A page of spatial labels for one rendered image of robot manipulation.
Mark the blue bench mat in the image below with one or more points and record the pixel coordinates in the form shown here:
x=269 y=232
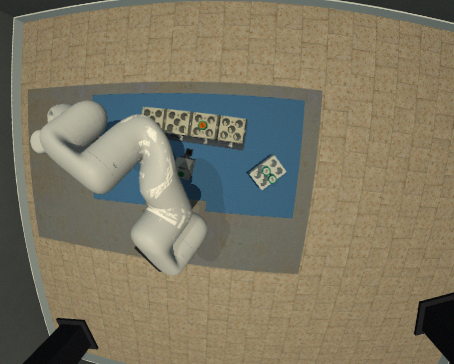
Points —
x=221 y=175

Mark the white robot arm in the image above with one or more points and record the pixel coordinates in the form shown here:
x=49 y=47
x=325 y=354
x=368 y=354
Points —
x=168 y=217

